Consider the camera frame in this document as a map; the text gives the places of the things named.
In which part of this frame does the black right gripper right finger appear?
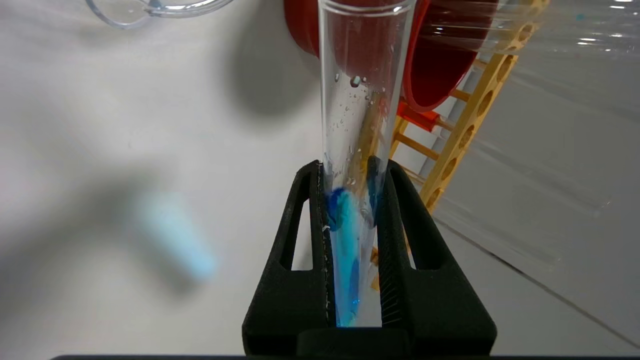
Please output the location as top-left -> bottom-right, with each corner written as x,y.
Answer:
367,156 -> 498,356

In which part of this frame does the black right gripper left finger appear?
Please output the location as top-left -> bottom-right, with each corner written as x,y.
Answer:
242,160 -> 335,356

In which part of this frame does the test tube with blue pigment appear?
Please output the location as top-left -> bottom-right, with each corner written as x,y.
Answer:
318,0 -> 417,329

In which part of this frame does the wooden test tube rack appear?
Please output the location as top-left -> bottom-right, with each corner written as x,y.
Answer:
350,0 -> 551,292

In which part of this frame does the test tube with red pigment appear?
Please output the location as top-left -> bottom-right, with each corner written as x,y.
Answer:
397,101 -> 618,216

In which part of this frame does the empty clear test tube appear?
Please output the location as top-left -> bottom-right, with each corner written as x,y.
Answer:
420,10 -> 640,57

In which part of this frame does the red plastic cup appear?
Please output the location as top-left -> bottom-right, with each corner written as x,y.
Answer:
284,0 -> 501,112

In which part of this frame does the clear glass dish with spout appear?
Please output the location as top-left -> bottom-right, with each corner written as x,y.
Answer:
85,0 -> 236,30

